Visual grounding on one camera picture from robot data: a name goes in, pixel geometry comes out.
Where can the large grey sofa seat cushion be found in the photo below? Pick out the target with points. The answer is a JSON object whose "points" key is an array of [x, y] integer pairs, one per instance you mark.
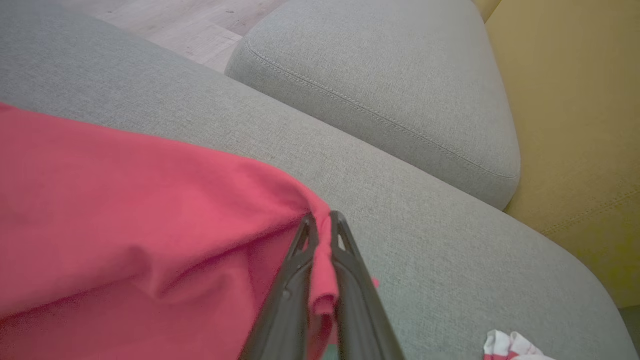
{"points": [[450, 260]]}

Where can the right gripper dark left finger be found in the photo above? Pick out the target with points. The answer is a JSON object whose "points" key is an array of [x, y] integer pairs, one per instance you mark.
{"points": [[287, 310]]}

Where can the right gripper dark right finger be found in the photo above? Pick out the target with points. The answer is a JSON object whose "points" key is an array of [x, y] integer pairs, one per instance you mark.
{"points": [[360, 310]]}

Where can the red basketball jersey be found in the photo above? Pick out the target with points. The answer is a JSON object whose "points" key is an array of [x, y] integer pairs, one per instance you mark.
{"points": [[125, 225]]}

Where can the yellow sofa backrest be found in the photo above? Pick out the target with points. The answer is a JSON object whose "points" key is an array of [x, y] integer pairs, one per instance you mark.
{"points": [[575, 125]]}

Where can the small grey sofa seat cushion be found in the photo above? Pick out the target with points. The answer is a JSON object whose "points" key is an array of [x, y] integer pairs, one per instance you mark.
{"points": [[380, 75]]}

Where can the red shorts with white trim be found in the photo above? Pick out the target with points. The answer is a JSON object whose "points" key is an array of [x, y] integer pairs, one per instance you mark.
{"points": [[510, 345]]}

